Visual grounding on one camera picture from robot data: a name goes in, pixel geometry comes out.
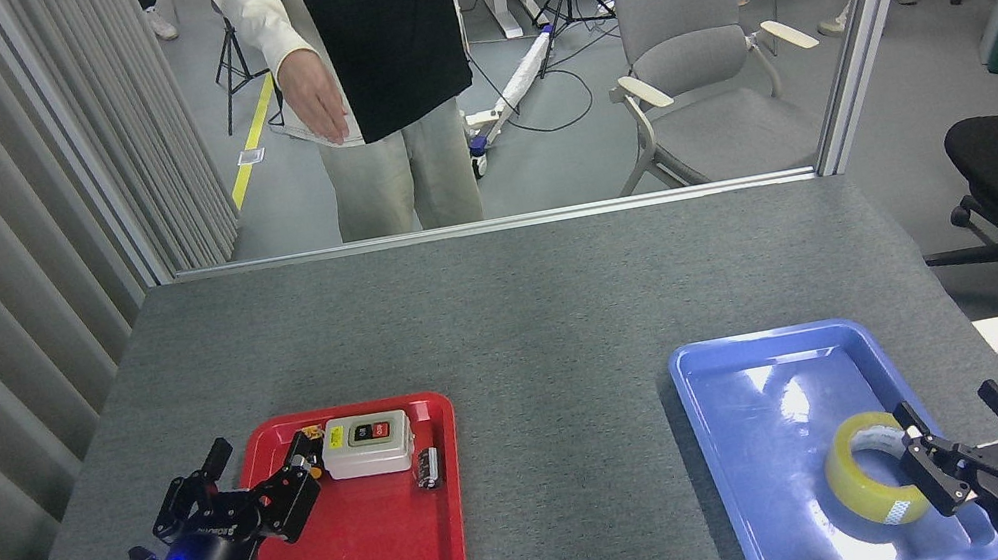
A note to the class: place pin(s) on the yellow tape roll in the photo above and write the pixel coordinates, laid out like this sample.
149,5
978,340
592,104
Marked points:
853,484

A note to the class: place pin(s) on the person's right hand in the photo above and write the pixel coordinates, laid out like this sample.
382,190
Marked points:
314,93

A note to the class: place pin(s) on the small black cylindrical component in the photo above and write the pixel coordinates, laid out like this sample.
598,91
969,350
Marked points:
427,467

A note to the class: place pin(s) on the blue plastic tray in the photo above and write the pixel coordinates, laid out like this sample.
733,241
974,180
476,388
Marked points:
759,439

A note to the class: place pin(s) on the silver aluminium crossbar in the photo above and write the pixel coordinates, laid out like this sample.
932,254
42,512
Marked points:
569,211

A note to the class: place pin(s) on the white stand on wheels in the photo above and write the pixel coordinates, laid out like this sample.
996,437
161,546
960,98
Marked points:
516,79

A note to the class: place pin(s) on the grey chair cream armrests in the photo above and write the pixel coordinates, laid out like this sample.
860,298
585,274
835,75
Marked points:
686,5

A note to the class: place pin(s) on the white push button switch box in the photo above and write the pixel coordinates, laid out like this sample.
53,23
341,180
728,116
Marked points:
366,456

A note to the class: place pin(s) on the silver aluminium post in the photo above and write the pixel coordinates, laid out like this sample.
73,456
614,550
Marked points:
869,5

